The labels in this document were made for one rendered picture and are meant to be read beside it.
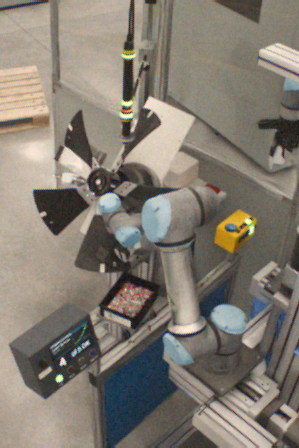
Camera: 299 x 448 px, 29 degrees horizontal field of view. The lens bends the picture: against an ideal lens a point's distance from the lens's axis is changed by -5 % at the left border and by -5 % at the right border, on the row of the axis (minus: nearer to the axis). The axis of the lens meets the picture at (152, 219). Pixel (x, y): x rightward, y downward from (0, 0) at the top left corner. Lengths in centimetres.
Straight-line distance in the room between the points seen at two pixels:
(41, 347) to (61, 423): 134
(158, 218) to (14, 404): 179
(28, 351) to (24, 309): 179
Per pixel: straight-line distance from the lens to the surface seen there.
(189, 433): 278
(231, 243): 244
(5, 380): 324
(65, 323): 183
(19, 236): 402
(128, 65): 207
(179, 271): 168
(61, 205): 254
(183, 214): 162
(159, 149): 261
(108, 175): 236
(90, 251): 239
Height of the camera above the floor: 265
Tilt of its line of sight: 40 degrees down
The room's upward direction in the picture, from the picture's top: 3 degrees clockwise
